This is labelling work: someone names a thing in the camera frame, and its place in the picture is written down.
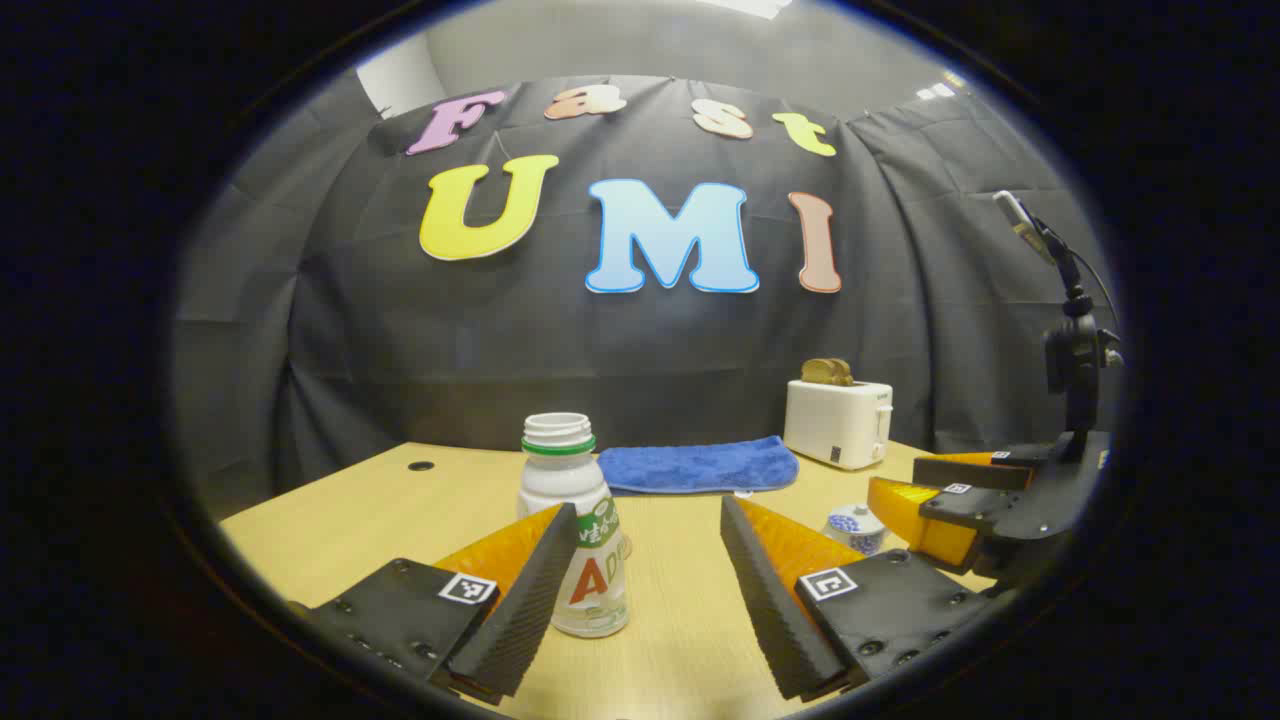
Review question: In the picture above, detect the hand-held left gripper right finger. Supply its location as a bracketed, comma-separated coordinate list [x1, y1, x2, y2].
[719, 494, 993, 701]

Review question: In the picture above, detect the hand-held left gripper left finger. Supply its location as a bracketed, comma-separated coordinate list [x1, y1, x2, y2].
[290, 502, 580, 701]

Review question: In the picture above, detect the white water bottle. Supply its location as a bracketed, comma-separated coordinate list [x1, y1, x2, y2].
[517, 412, 631, 639]

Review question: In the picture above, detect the white toaster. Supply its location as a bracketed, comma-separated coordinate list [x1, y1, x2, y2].
[783, 378, 894, 471]

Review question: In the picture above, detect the blue towel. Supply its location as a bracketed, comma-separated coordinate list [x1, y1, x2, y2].
[597, 435, 800, 496]

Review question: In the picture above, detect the black backdrop cloth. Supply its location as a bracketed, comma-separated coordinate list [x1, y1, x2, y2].
[170, 75, 1121, 521]

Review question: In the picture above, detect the smartphone on black mount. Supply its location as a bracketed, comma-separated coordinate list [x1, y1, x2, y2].
[993, 190, 1126, 441]

